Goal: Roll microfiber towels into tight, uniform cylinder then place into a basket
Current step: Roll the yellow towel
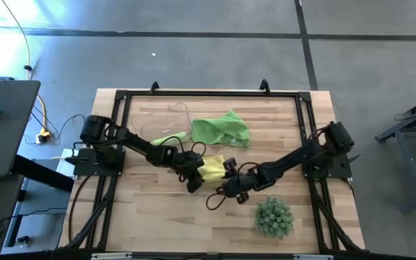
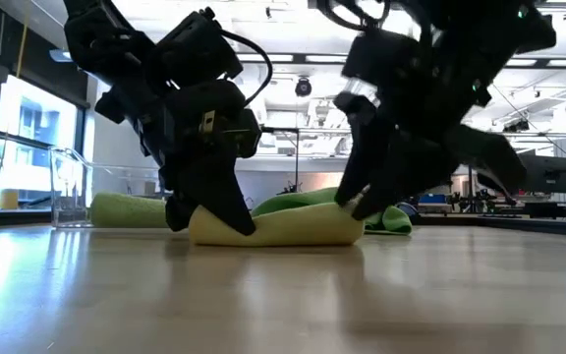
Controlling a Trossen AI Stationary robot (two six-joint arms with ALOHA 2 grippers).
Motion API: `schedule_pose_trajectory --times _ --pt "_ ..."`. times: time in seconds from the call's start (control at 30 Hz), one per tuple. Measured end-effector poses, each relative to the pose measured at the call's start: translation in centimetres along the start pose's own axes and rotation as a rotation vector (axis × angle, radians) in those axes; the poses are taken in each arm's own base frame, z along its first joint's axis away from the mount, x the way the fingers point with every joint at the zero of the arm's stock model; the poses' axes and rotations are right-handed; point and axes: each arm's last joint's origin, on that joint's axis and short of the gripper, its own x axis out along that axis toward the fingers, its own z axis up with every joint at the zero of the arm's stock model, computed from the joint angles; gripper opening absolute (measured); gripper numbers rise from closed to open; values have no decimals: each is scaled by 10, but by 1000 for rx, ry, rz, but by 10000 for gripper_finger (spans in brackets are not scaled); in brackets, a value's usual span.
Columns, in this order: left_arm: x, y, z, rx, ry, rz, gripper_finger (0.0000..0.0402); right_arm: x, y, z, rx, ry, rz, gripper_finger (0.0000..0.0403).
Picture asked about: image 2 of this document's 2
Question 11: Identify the yellow microfiber towel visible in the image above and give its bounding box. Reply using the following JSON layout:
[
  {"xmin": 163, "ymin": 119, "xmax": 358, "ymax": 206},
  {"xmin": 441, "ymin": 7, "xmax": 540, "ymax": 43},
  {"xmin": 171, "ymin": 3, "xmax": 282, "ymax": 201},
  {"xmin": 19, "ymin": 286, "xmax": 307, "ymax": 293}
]
[{"xmin": 188, "ymin": 201, "xmax": 366, "ymax": 248}]

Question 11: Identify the bright green microfiber towel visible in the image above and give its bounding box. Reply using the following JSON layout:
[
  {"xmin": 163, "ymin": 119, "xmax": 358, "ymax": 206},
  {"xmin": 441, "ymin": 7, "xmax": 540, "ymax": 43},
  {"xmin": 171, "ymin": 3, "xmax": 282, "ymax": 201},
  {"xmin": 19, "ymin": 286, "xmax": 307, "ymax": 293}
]
[{"xmin": 251, "ymin": 186, "xmax": 414, "ymax": 236}]

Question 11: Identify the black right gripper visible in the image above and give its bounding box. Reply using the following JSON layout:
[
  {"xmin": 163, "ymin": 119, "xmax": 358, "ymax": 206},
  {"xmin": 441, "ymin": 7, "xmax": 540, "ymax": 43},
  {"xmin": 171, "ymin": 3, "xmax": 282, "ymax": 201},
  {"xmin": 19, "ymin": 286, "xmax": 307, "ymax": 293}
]
[{"xmin": 333, "ymin": 33, "xmax": 493, "ymax": 222}]

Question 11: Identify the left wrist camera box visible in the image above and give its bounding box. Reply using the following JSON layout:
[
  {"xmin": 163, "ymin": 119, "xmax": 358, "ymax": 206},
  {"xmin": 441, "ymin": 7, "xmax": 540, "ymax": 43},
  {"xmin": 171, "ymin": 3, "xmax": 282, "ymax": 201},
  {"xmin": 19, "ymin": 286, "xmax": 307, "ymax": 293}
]
[{"xmin": 201, "ymin": 106, "xmax": 263, "ymax": 160}]

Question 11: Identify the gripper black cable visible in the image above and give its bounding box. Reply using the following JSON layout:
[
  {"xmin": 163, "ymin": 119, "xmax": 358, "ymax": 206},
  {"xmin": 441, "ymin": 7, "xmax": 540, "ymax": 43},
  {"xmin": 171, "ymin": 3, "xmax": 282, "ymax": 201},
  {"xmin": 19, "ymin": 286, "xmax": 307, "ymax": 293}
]
[
  {"xmin": 317, "ymin": 0, "xmax": 392, "ymax": 31},
  {"xmin": 220, "ymin": 28, "xmax": 275, "ymax": 107}
]

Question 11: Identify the large window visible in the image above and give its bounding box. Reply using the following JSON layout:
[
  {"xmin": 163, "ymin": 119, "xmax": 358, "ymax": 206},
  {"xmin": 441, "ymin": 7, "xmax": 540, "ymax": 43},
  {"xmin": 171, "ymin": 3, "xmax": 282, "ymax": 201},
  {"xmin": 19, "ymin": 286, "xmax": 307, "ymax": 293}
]
[{"xmin": 0, "ymin": 73, "xmax": 87, "ymax": 212}]

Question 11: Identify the black ceiling dome camera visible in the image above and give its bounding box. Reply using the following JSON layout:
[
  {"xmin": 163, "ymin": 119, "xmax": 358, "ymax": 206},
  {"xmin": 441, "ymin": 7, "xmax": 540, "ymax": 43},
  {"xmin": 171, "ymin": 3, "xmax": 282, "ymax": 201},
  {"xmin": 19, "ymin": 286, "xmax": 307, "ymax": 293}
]
[{"xmin": 294, "ymin": 76, "xmax": 313, "ymax": 98}]

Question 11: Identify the yellow hanging cable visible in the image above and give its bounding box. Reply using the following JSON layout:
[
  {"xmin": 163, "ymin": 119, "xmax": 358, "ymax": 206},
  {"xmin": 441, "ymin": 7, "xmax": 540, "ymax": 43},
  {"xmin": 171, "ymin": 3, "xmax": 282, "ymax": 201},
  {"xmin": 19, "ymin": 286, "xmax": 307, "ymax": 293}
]
[{"xmin": 15, "ymin": 0, "xmax": 32, "ymax": 80}]

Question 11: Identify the yellow bin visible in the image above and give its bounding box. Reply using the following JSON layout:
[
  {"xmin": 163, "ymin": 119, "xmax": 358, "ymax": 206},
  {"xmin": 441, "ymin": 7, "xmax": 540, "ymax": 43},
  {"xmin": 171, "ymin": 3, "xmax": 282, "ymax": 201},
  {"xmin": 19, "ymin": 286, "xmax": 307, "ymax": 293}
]
[{"xmin": 0, "ymin": 188, "xmax": 21, "ymax": 211}]

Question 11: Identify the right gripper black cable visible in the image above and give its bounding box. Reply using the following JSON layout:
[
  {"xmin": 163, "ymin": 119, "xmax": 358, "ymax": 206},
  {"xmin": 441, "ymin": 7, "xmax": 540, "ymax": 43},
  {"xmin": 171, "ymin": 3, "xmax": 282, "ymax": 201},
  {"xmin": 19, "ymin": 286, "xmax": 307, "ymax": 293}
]
[{"xmin": 317, "ymin": 0, "xmax": 392, "ymax": 31}]

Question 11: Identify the pale green microfiber towel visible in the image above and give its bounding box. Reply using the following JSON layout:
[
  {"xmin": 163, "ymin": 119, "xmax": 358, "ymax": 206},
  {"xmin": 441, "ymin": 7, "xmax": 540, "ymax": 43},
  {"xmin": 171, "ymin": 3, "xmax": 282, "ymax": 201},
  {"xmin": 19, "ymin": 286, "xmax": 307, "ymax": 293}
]
[{"xmin": 88, "ymin": 191, "xmax": 171, "ymax": 229}]

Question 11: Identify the black aluminium table frame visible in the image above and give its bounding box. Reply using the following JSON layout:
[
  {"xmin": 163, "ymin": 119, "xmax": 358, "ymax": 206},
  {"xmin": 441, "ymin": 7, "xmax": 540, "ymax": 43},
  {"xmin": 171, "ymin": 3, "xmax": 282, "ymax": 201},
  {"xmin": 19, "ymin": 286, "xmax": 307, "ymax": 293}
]
[{"xmin": 410, "ymin": 213, "xmax": 566, "ymax": 240}]

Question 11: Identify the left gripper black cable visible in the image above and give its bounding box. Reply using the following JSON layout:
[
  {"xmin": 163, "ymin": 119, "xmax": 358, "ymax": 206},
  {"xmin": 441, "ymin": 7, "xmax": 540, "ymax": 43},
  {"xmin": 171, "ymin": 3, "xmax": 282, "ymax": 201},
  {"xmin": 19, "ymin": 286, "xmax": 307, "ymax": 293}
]
[{"xmin": 220, "ymin": 28, "xmax": 275, "ymax": 107}]

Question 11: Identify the blue bin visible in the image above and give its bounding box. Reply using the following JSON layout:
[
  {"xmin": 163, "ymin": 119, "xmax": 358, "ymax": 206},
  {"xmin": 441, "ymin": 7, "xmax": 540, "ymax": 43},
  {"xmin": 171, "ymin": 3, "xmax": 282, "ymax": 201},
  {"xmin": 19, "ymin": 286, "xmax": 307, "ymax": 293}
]
[{"xmin": 418, "ymin": 193, "xmax": 449, "ymax": 206}]

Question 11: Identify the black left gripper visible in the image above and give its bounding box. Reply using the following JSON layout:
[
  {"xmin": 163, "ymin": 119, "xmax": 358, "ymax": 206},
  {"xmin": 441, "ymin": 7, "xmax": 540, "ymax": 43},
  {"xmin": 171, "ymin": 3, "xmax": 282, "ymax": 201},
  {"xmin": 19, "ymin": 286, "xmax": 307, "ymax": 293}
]
[{"xmin": 135, "ymin": 80, "xmax": 258, "ymax": 238}]

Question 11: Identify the black monitor on arm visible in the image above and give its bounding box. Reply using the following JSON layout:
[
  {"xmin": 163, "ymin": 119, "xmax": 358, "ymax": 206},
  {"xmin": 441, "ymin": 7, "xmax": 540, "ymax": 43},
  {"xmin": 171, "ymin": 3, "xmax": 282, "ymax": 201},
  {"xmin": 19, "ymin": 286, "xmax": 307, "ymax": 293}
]
[{"xmin": 523, "ymin": 153, "xmax": 566, "ymax": 195}]

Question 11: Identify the clear plastic basket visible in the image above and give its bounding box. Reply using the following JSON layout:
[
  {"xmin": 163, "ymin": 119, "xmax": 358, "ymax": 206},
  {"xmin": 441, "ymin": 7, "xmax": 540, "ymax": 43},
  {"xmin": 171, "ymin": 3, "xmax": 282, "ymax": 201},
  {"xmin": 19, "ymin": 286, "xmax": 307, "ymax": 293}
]
[{"xmin": 48, "ymin": 146, "xmax": 166, "ymax": 230}]

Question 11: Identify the black metal stand frame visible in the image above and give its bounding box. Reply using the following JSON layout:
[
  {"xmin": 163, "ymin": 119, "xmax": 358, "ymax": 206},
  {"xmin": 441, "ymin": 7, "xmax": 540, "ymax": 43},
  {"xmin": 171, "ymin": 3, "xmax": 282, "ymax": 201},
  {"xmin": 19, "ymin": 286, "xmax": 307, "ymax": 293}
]
[{"xmin": 261, "ymin": 126, "xmax": 301, "ymax": 194}]

